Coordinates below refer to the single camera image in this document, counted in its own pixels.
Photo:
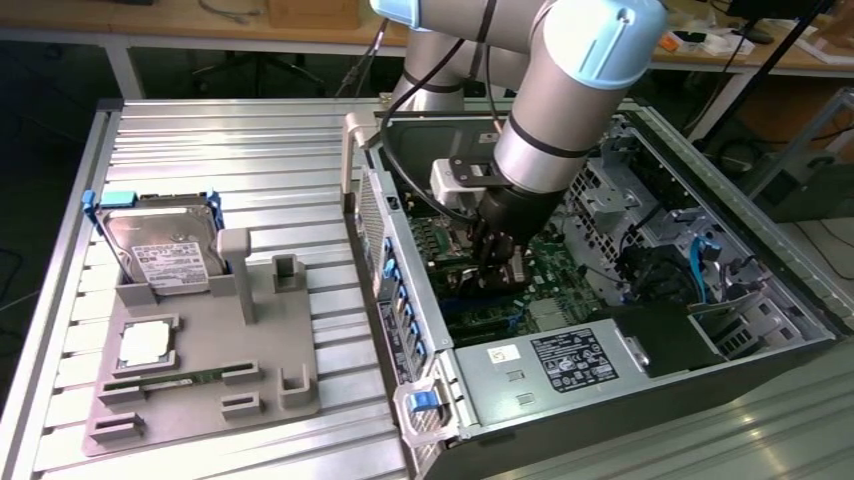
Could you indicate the blue case release latch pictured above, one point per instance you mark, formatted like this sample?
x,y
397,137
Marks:
x,y
421,401

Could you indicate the silver hard disk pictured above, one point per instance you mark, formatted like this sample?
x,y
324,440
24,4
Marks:
x,y
160,250

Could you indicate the silver metal disk bay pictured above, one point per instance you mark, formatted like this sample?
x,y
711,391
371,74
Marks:
x,y
601,200

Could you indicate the black plastic shroud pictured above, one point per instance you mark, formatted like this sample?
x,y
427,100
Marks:
x,y
657,340

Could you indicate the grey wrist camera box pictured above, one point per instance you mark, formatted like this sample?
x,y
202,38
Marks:
x,y
447,182

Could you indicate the green RAM stick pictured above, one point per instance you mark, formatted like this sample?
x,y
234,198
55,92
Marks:
x,y
187,381

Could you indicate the silver CPU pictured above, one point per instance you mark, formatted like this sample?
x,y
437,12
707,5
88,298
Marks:
x,y
143,347

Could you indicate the black computer mouse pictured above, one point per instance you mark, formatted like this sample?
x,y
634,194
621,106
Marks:
x,y
761,35

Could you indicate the black office chair base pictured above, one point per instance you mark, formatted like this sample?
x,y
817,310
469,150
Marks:
x,y
256,62

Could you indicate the grey plastic parts rack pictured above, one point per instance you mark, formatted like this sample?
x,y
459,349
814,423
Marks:
x,y
200,340

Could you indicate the black monitor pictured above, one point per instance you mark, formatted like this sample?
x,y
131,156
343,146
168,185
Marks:
x,y
781,6

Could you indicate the brown cardboard box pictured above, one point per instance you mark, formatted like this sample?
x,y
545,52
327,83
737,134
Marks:
x,y
314,12

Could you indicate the silver chipset heatsink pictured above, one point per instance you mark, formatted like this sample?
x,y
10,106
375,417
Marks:
x,y
546,315

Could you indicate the black expansion slot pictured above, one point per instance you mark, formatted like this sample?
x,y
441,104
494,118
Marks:
x,y
477,328

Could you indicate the orange white plastic item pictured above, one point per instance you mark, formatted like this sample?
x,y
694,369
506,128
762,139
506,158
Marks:
x,y
690,42

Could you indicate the open black PC case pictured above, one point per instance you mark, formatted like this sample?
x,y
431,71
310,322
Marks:
x,y
734,400

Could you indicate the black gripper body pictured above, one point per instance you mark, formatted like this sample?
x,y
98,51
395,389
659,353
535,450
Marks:
x,y
517,210

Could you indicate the hard disk drive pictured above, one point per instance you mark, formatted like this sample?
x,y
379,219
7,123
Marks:
x,y
116,201

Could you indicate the green motherboard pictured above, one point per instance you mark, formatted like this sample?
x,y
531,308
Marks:
x,y
561,270

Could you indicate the blue slot retention clip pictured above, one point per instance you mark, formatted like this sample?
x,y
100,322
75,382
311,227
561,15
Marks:
x,y
410,323
401,286
406,304
391,248
397,267

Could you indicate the dark grey equipment box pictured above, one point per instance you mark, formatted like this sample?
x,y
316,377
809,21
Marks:
x,y
794,195

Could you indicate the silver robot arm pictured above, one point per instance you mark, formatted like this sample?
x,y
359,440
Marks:
x,y
554,100

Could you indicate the wooden desk with white frame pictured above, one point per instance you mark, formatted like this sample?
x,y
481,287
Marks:
x,y
134,20

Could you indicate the black tripod pole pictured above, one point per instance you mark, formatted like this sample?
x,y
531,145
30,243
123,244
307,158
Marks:
x,y
767,64

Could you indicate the grey power supply unit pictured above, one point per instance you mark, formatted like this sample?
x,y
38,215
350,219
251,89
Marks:
x,y
510,390

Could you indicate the graphics card with black shroud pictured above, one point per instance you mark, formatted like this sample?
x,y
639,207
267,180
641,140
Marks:
x,y
481,290

